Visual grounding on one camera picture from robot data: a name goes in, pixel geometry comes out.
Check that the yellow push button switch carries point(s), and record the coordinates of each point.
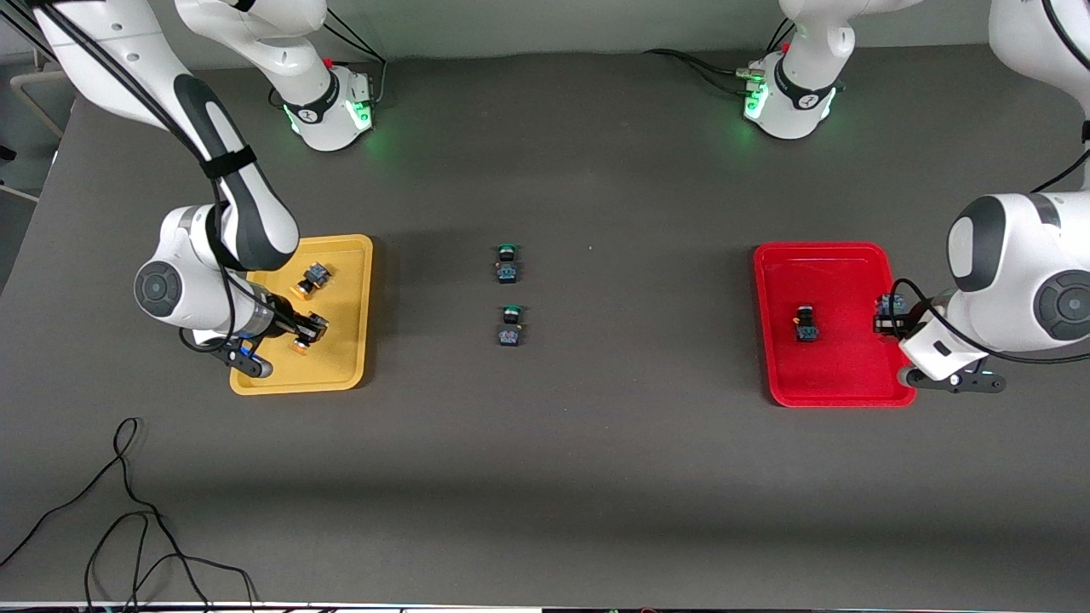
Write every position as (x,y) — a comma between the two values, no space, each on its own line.
(300,346)
(311,279)

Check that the red push button switch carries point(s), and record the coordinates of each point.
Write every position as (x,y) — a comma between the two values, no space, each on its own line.
(806,328)
(892,303)

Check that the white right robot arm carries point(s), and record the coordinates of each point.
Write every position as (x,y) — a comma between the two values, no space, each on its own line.
(255,213)

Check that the yellow plastic tray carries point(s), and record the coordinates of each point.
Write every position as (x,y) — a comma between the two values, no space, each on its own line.
(341,298)

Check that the red plastic tray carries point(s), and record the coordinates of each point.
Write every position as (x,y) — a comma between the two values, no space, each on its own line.
(843,358)

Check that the dark grey table cloth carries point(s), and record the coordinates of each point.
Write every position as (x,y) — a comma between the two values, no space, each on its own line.
(545,468)

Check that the green push button switch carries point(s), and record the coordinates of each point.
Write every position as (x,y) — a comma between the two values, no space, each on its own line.
(507,271)
(509,334)

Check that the beige metal frame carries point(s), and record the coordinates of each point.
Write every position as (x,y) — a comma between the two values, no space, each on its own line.
(25,94)

